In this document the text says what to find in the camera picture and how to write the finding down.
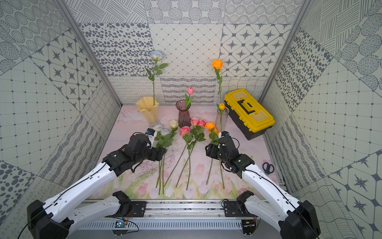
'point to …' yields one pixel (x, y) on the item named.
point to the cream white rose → (173, 125)
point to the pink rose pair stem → (197, 126)
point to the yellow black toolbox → (248, 114)
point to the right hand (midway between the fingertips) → (211, 150)
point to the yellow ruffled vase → (149, 106)
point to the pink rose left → (184, 132)
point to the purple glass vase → (184, 118)
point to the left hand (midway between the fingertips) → (158, 144)
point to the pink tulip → (188, 100)
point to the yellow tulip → (221, 107)
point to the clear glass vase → (221, 118)
